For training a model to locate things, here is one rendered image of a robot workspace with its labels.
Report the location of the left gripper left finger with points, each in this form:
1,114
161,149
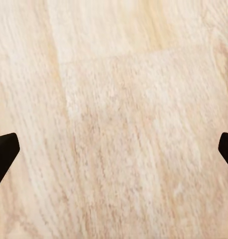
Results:
9,149

